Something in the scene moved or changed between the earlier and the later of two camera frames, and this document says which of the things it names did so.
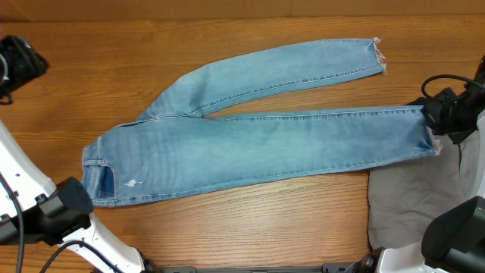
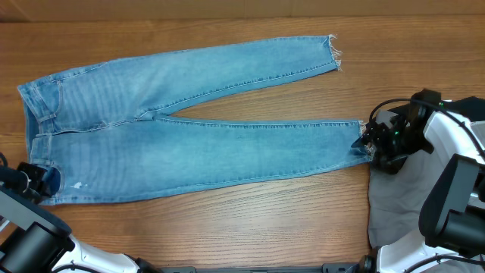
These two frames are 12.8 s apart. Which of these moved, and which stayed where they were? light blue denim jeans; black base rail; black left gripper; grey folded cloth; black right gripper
Moved: black left gripper; black right gripper; light blue denim jeans
Stayed: grey folded cloth; black base rail
